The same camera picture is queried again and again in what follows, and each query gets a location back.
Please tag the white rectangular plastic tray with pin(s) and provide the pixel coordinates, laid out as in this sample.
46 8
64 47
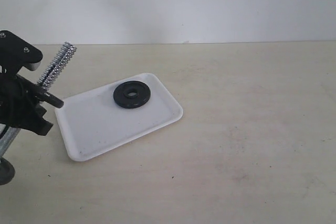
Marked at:
91 123

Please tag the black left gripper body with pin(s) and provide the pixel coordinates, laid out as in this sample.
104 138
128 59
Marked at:
18 102

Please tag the chrome threaded dumbbell bar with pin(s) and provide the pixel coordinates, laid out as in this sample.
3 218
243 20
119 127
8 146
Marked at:
47 79

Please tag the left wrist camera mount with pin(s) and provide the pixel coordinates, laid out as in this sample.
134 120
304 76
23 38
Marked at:
17 53

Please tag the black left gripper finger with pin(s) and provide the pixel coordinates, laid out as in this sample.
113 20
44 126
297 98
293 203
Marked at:
39 126

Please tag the black weight plate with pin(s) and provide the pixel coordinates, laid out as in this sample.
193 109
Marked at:
7 172
131 94
44 96

